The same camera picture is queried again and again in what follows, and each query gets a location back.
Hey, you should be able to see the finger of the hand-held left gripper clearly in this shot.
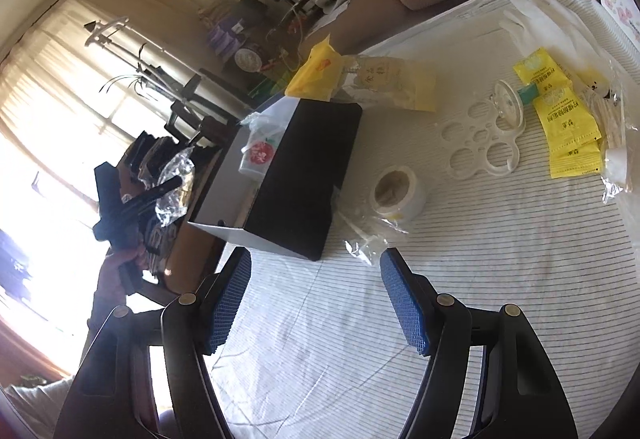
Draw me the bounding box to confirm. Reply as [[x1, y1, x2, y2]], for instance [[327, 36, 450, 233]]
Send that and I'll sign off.
[[144, 175, 184, 198], [121, 195, 167, 221]]

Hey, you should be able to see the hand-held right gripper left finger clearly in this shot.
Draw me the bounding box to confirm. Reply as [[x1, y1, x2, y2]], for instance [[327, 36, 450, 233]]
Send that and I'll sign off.
[[52, 246, 253, 439]]

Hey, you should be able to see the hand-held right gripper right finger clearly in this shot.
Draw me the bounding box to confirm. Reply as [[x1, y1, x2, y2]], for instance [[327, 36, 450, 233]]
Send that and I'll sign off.
[[379, 248, 593, 439]]

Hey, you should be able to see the black storage box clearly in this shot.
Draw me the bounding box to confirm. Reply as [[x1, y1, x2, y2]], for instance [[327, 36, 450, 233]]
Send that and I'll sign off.
[[187, 99, 364, 263]]

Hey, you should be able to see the person's left forearm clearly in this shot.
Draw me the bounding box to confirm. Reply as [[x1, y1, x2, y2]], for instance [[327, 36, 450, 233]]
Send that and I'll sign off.
[[86, 264, 132, 332]]

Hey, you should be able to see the person's left hand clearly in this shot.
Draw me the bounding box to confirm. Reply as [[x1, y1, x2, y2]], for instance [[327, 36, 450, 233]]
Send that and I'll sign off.
[[106, 243, 152, 281]]

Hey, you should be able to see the pile of clothes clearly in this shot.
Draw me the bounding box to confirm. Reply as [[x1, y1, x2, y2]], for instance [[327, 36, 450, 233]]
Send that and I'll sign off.
[[125, 131, 202, 261]]

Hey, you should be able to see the striped white tablecloth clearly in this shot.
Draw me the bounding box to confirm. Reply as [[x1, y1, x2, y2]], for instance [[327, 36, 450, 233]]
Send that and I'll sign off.
[[200, 0, 640, 439]]

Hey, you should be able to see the small clear plastic bag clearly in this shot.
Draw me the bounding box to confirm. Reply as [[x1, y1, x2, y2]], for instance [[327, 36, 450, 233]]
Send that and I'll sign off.
[[332, 189, 417, 268]]

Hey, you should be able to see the white tape roll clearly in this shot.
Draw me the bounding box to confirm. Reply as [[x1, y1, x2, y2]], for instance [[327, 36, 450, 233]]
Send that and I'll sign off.
[[372, 165, 427, 223]]

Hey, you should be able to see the sheer white curtain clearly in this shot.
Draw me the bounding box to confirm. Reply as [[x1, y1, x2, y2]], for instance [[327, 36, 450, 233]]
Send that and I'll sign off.
[[0, 0, 212, 370]]

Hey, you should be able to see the potted plant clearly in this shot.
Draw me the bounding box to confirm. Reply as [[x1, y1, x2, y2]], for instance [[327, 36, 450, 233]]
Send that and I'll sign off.
[[97, 44, 172, 100]]

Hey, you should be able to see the round tin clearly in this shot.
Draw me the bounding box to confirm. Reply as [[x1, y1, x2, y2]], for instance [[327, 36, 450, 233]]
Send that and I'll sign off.
[[235, 46, 264, 73]]

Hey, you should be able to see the stack of purple packs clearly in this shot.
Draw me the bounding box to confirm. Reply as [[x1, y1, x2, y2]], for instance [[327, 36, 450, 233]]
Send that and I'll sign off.
[[207, 21, 247, 58]]

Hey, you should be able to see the yellow packet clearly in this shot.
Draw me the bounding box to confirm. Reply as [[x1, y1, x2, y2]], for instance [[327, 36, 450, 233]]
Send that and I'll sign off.
[[549, 138, 604, 180], [532, 86, 602, 143], [512, 47, 573, 87]]

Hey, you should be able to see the clear round lid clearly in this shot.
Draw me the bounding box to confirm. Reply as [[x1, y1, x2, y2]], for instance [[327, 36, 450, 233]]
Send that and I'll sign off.
[[489, 81, 526, 126]]

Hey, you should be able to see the yellow noodle bag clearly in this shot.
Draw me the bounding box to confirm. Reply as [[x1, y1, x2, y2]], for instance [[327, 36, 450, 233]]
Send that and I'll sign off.
[[285, 34, 439, 112]]

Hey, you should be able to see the large clear plastic bag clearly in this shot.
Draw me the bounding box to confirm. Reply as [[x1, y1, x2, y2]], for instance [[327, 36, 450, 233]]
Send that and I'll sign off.
[[500, 0, 640, 206]]

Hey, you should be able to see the white plastic ring holder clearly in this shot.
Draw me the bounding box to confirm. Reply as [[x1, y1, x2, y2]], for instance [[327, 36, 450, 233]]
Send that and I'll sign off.
[[441, 80, 527, 180]]

